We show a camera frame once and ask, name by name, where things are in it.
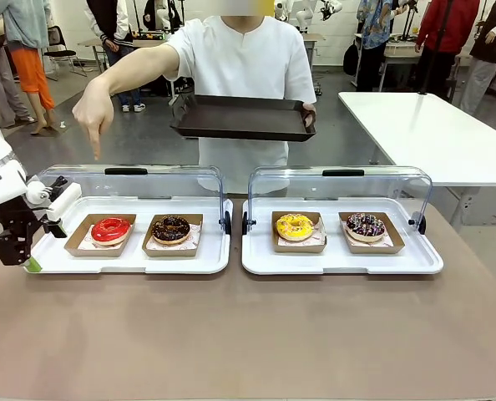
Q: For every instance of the person's right hand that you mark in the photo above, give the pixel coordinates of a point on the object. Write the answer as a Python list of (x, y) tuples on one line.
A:
[(93, 108)]

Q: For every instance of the person in red jacket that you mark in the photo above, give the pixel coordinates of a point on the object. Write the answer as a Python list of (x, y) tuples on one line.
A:
[(448, 25)]

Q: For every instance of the yellow glazed donut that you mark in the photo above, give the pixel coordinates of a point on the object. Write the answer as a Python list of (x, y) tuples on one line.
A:
[(285, 229)]

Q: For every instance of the black folding chair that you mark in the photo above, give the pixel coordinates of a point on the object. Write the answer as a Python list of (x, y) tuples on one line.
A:
[(62, 52)]

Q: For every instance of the person in dark vest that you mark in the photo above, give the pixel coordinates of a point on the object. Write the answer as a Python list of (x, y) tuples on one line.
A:
[(488, 42)]

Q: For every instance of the person's left hand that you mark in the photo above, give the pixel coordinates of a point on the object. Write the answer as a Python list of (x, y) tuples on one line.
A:
[(309, 115)]

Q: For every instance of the person's right forearm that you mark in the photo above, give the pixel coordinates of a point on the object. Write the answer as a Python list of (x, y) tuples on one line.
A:
[(135, 77)]

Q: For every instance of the brown cardboard donut tray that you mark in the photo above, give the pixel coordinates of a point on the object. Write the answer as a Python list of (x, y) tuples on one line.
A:
[(394, 244), (298, 248), (173, 252), (77, 246)]

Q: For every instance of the person in blue patterned shirt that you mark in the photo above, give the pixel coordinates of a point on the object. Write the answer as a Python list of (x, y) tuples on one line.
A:
[(373, 25)]

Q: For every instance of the red glazed donut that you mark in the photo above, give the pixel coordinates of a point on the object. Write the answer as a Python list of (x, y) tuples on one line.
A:
[(102, 231)]

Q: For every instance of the grey background table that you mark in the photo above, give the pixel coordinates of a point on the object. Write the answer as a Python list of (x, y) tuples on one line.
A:
[(90, 42)]

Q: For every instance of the person in varsity jacket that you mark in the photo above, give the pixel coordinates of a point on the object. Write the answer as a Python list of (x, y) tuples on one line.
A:
[(114, 21)]

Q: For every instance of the white side table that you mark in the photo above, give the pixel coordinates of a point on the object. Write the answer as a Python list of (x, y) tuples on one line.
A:
[(419, 133)]

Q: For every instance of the dark brown serving tray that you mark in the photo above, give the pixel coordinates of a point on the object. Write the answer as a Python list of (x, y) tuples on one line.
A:
[(239, 119)]

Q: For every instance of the person in orange shorts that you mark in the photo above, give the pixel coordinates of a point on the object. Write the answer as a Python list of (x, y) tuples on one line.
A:
[(22, 25)]

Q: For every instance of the black backpack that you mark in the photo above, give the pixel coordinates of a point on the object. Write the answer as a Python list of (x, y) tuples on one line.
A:
[(350, 58)]

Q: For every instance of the chocolate sprinkled donut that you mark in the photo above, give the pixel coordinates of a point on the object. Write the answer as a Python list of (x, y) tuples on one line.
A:
[(162, 234)]

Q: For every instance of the clear display lid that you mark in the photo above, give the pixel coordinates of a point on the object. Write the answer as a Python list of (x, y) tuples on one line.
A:
[(390, 184), (168, 184)]

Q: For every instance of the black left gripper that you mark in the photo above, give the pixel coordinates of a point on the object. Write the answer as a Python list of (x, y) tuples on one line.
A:
[(12, 242)]

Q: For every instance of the white printed paper liner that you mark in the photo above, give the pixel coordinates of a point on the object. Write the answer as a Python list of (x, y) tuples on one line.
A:
[(318, 239), (352, 239), (90, 239), (194, 238)]

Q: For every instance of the person in white shirt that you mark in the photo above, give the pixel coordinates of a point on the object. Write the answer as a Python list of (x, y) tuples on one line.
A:
[(239, 62)]

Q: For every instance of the white display tray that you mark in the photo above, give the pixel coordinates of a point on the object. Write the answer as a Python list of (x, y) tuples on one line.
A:
[(127, 263), (335, 263)]

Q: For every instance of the person in yellow top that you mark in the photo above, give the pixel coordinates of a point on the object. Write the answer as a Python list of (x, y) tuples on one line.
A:
[(266, 5)]

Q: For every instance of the black and white background robot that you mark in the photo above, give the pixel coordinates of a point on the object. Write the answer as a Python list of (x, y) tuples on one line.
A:
[(164, 14)]

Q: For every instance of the black stand pole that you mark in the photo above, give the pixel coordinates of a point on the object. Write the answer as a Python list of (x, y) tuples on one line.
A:
[(433, 50)]

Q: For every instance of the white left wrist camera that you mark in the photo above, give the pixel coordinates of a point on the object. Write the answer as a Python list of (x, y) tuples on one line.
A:
[(63, 202)]

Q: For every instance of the dark purple sprinkled donut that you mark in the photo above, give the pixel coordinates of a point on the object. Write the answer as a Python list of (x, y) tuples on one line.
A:
[(356, 227)]

